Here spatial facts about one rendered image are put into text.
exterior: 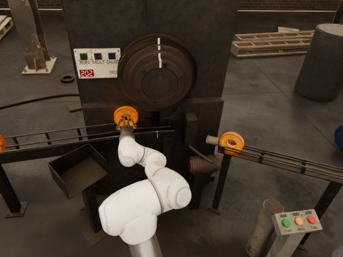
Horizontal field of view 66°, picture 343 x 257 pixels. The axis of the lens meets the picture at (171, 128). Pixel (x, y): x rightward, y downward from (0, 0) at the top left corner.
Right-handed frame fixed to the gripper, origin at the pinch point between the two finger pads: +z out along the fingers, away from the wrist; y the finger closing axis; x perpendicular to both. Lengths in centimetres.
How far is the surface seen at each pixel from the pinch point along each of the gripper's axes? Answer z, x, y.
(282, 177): 0, -85, 140
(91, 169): -23.3, -22.6, -23.4
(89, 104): 10.1, 2.4, -23.0
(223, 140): -18, -12, 62
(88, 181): -32.7, -22.7, -24.6
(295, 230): -79, -22, 84
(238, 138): -22, -7, 70
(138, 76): -9.8, 33.5, 8.2
